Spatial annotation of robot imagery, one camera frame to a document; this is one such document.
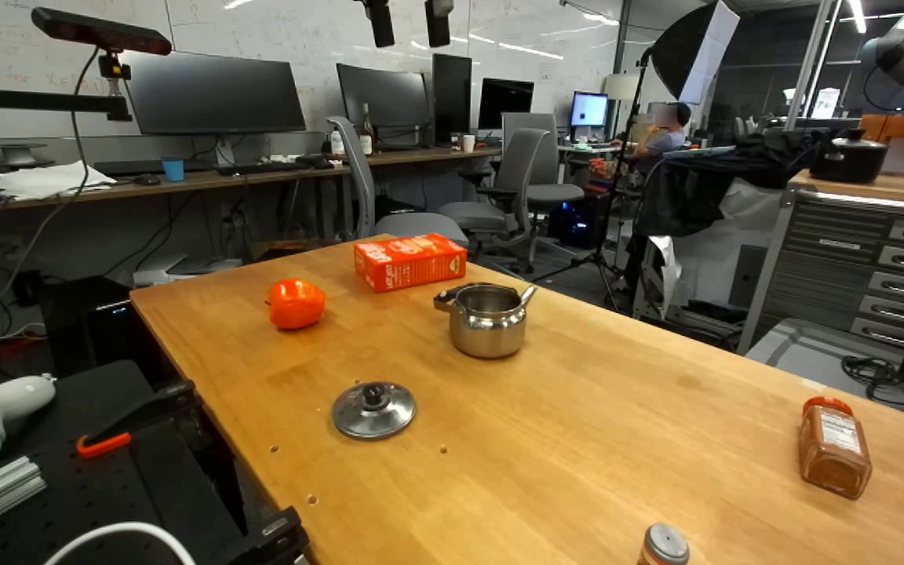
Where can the silver pot lid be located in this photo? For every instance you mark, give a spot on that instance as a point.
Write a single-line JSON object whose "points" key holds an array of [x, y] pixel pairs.
{"points": [[373, 412]]}

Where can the silver metal pot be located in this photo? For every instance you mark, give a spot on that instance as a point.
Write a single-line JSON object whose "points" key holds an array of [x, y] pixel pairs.
{"points": [[484, 318]]}

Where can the black pot on cabinet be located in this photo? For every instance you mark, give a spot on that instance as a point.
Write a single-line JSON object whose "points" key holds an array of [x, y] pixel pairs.
{"points": [[849, 162]]}

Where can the orange cracker box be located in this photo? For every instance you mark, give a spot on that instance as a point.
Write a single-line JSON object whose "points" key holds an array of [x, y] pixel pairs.
{"points": [[409, 261]]}

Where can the grey office chair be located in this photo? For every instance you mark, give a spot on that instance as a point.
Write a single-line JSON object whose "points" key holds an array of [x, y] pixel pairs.
{"points": [[496, 216]]}

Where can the orange tomato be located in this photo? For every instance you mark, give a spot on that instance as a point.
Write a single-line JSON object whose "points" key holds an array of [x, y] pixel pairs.
{"points": [[296, 303]]}

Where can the middle computer monitor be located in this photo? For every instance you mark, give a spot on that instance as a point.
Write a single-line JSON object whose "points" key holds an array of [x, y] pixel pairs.
{"points": [[391, 103]]}

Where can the computer monitor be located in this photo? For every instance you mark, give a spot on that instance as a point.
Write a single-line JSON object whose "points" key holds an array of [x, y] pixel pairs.
{"points": [[391, 103], [213, 94]]}

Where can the seated person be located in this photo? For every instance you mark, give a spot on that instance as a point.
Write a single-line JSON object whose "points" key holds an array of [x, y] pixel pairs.
{"points": [[669, 134]]}

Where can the small silver-capped jar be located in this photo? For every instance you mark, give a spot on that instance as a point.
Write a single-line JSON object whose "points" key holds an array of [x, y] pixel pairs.
{"points": [[663, 546]]}

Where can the left computer monitor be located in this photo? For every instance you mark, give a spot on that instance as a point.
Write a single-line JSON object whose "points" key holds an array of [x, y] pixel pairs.
{"points": [[213, 94]]}

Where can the orange spice bottle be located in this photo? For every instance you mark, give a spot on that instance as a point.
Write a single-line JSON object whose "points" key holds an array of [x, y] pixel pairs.
{"points": [[831, 449]]}

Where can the grey drawer cabinet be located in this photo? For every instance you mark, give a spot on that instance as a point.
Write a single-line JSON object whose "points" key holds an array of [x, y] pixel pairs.
{"points": [[837, 257]]}

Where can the orange-handled clamp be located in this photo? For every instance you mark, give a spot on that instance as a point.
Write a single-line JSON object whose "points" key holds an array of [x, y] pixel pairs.
{"points": [[119, 431]]}

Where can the black camera on boom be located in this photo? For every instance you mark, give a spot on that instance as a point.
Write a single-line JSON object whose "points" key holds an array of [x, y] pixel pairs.
{"points": [[101, 32]]}

